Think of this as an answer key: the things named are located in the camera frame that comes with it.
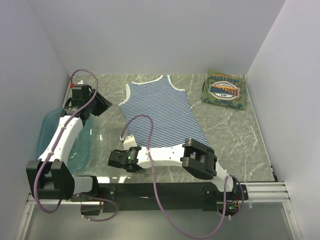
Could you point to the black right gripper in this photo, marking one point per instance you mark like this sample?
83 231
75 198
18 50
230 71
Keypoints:
126 151

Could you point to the aluminium frame rail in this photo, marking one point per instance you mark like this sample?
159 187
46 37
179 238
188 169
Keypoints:
258 192

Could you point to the olive green tank top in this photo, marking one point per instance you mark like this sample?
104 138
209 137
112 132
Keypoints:
224 90

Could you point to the blue white striped tank top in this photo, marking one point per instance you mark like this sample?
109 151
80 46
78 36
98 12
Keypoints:
159 115

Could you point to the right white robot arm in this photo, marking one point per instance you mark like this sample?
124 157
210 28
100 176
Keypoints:
196 158

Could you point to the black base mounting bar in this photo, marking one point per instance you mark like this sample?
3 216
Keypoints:
172 196

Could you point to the translucent teal laundry basket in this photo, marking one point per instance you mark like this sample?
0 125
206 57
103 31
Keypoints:
81 150

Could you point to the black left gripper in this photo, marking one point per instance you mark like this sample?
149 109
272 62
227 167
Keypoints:
103 105

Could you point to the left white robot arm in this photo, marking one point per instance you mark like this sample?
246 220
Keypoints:
49 176

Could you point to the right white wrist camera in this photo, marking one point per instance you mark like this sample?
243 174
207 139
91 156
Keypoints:
128 142

